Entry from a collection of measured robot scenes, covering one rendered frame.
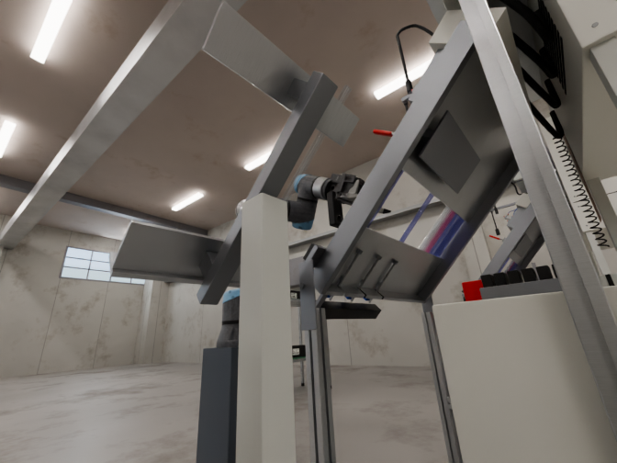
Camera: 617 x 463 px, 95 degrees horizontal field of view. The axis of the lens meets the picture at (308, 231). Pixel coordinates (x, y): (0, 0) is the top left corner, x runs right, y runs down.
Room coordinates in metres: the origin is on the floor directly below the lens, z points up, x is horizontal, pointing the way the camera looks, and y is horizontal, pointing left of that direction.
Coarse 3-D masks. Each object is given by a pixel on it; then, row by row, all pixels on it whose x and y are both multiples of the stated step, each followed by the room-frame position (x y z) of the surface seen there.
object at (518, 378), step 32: (608, 288) 0.40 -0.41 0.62; (448, 320) 0.55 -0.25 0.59; (480, 320) 0.51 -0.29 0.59; (512, 320) 0.48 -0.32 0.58; (544, 320) 0.46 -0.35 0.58; (448, 352) 0.56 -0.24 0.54; (480, 352) 0.52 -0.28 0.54; (512, 352) 0.49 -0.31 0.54; (544, 352) 0.46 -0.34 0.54; (576, 352) 0.44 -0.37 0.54; (448, 384) 0.56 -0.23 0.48; (480, 384) 0.53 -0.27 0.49; (512, 384) 0.50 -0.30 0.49; (544, 384) 0.47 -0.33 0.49; (576, 384) 0.45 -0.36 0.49; (480, 416) 0.54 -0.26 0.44; (512, 416) 0.51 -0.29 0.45; (544, 416) 0.48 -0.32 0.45; (576, 416) 0.46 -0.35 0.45; (480, 448) 0.54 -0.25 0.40; (512, 448) 0.51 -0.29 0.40; (544, 448) 0.49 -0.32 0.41; (576, 448) 0.46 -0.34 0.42; (608, 448) 0.44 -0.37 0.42
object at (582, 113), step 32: (544, 0) 0.40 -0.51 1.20; (576, 0) 0.33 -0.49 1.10; (608, 0) 0.31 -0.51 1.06; (576, 32) 0.35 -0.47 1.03; (608, 32) 0.33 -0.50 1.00; (576, 64) 0.40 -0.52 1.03; (608, 64) 0.34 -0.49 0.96; (576, 96) 0.49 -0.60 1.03; (608, 96) 0.46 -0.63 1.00; (576, 128) 0.61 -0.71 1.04; (608, 128) 0.56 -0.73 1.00; (576, 160) 0.79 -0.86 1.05; (608, 160) 0.71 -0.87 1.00; (608, 224) 0.83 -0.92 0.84
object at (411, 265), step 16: (368, 240) 0.78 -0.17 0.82; (384, 240) 0.82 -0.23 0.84; (352, 256) 0.79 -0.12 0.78; (368, 256) 0.84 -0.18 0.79; (384, 256) 0.89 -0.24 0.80; (400, 256) 0.95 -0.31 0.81; (416, 256) 1.02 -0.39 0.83; (432, 256) 1.11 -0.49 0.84; (352, 272) 0.84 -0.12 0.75; (384, 272) 0.96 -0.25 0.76; (400, 272) 1.03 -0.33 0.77; (416, 272) 1.11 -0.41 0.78; (432, 272) 1.21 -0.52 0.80; (384, 288) 1.04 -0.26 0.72; (400, 288) 1.12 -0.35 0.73; (416, 288) 1.22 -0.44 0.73
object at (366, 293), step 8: (336, 288) 0.81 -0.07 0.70; (344, 288) 0.84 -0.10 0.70; (352, 288) 0.88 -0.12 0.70; (368, 288) 0.97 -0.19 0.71; (344, 296) 0.83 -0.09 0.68; (352, 296) 0.85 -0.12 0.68; (360, 296) 0.88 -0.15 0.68; (368, 296) 0.92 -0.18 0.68; (376, 296) 0.95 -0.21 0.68; (384, 296) 0.99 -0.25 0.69; (392, 296) 1.05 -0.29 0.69; (400, 296) 1.11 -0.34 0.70; (408, 296) 1.17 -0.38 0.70; (416, 296) 1.24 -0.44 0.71
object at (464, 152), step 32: (480, 64) 0.54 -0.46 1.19; (448, 96) 0.55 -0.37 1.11; (480, 96) 0.62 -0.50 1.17; (448, 128) 0.58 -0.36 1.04; (480, 128) 0.71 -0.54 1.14; (416, 160) 0.65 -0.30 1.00; (448, 160) 0.67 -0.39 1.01; (480, 160) 0.83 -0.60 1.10; (448, 192) 0.85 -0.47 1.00; (480, 192) 0.98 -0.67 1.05
